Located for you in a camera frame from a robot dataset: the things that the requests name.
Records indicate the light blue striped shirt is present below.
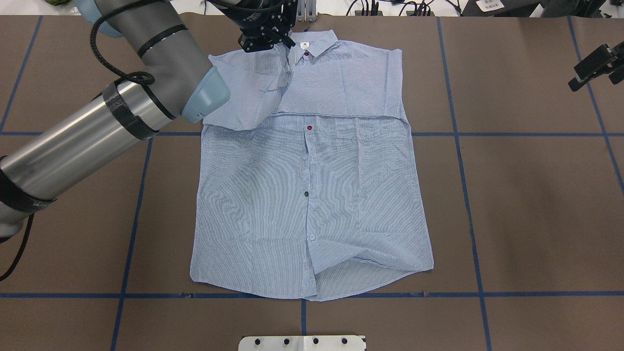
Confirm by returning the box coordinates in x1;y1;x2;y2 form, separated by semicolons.
190;30;434;301

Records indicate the white camera post with base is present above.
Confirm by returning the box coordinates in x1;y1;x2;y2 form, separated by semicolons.
238;335;367;351

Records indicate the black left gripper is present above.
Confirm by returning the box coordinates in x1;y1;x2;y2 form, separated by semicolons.
221;0;297;53

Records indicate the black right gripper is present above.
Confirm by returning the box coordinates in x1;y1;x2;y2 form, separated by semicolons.
568;43;624;92

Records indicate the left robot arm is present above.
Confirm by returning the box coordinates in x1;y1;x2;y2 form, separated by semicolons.
1;0;231;242

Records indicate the aluminium frame post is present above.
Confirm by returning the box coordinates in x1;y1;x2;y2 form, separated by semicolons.
296;0;318;22

